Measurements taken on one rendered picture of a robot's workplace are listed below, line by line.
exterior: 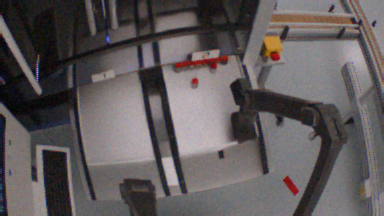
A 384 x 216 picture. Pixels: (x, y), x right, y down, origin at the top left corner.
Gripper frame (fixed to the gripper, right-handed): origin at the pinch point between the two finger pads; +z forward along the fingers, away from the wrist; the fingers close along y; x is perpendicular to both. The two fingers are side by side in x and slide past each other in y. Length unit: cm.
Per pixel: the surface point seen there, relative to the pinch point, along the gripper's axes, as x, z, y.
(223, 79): 1.0, -1.7, 21.3
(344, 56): -121, 78, 77
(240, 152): 0.6, 3.0, -3.7
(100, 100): 44.1, -1.8, 21.9
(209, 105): 7.5, -0.3, 13.4
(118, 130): 38.6, 0.3, 10.3
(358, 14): -84, -14, 45
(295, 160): -51, 89, 15
